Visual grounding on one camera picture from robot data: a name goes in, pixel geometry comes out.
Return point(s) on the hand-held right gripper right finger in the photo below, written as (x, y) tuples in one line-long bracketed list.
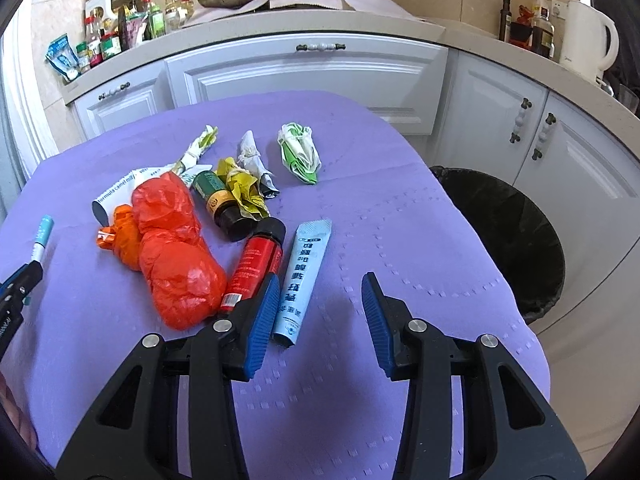
[(375, 322)]

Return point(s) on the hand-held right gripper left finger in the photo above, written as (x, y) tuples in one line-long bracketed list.
[(262, 327)]

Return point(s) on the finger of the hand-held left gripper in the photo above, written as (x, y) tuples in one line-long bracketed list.
[(24, 277)]

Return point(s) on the blue white stick sachet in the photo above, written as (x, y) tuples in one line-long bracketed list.
[(42, 232)]

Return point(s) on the light blue squeezed tube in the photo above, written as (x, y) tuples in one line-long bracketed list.
[(300, 285)]

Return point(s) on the red bottle with black cap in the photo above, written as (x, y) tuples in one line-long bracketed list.
[(255, 260)]

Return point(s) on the small orange plastic bag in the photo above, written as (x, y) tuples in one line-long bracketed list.
[(122, 235)]

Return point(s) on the large orange plastic bag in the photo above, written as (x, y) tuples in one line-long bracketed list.
[(170, 260)]

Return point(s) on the white printed packet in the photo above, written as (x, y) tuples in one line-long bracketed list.
[(117, 195)]

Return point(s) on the green bottle with dark cap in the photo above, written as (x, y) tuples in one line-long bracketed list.
[(212, 192)]

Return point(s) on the yellow wrapper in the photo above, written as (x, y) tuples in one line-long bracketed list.
[(240, 185)]

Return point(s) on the black trash bin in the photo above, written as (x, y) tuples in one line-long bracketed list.
[(500, 240)]

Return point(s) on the white silver wrapper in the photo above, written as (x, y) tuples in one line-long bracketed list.
[(252, 157)]

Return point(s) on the green white packet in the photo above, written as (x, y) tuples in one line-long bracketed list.
[(300, 155)]

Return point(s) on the twisted white green wrapper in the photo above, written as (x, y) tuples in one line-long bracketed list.
[(192, 157)]

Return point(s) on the person's left hand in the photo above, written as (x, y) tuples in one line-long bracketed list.
[(15, 410)]

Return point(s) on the purple tablecloth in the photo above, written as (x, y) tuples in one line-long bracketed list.
[(350, 185)]

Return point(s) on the blue white seasoning packet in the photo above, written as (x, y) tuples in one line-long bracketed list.
[(62, 57)]

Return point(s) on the group of condiment bottles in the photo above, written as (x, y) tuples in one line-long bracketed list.
[(110, 42)]

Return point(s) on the white kitchen cabinet unit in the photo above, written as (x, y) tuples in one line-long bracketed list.
[(250, 75)]

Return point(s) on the white stove cover sheet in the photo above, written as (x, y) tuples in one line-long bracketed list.
[(370, 6)]

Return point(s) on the red black condiment container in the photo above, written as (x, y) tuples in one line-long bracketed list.
[(521, 30)]

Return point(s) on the slim dark glass bottle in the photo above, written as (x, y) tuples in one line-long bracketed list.
[(505, 20)]

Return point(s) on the dark sauce bottle white cap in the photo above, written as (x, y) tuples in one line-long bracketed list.
[(542, 30)]

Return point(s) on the white electric kettle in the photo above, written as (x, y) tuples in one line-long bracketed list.
[(585, 40)]

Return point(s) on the white door frame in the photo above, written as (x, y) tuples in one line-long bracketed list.
[(25, 100)]

